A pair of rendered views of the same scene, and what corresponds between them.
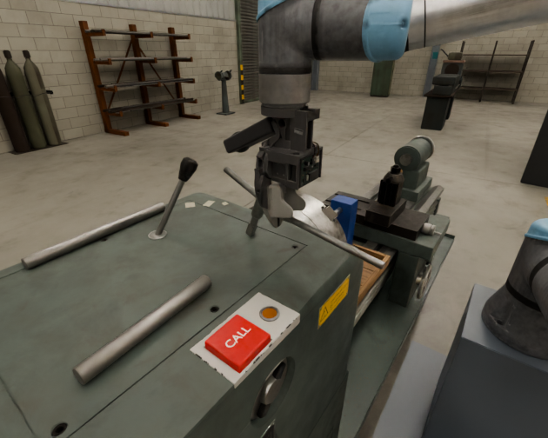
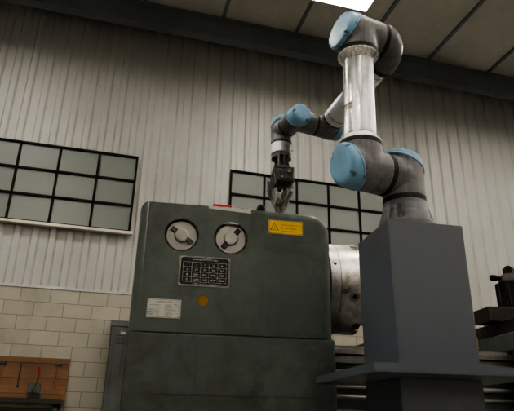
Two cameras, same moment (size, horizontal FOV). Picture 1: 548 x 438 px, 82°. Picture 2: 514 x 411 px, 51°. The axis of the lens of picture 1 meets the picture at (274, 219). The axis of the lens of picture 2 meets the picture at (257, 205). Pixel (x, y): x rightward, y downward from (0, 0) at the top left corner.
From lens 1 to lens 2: 1.69 m
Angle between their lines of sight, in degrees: 65
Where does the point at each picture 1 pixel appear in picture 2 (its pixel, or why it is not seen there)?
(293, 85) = (276, 144)
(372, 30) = (288, 116)
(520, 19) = not seen: hidden behind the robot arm
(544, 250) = not seen: hidden behind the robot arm
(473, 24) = (339, 106)
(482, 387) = (368, 272)
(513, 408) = (377, 272)
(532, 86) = not seen: outside the picture
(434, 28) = (331, 113)
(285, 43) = (273, 133)
